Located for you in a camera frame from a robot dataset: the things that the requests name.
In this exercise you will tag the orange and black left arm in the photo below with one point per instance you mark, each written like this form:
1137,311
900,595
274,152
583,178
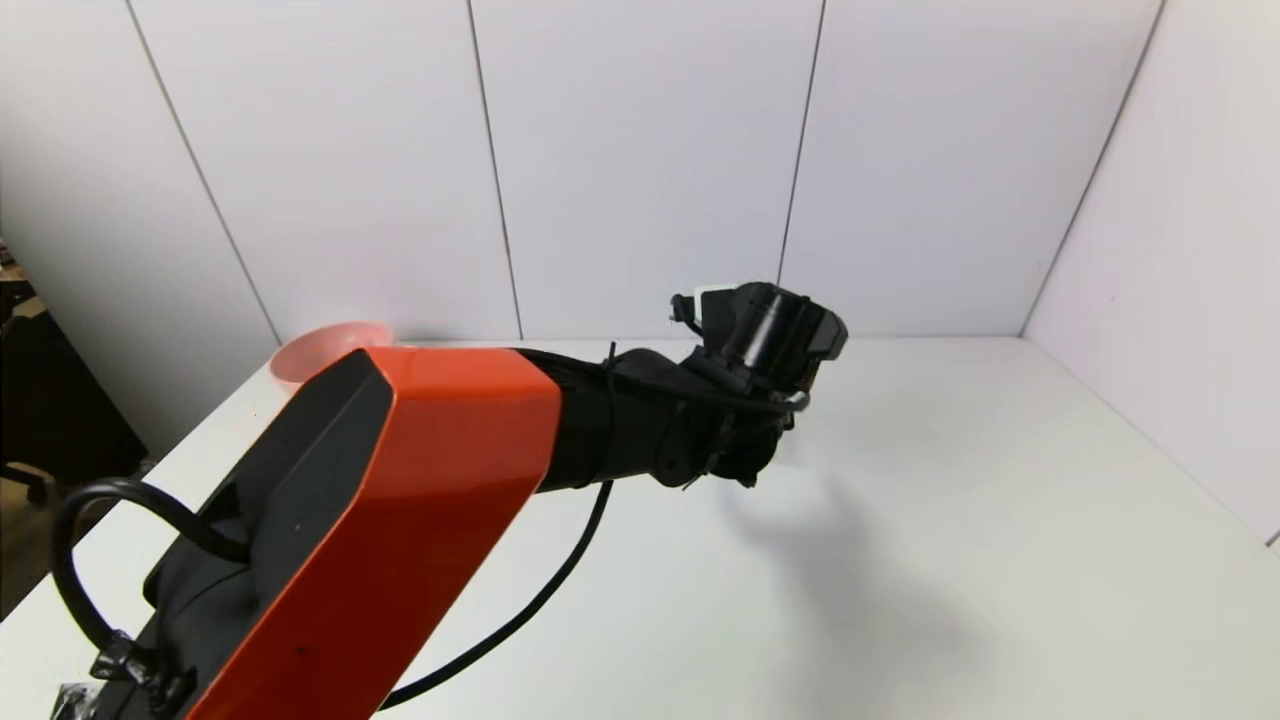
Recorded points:
400,500

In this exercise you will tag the pink bowl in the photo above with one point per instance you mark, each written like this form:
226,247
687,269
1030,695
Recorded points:
320,348

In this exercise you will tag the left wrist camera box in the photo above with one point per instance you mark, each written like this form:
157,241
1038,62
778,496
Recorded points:
715,292

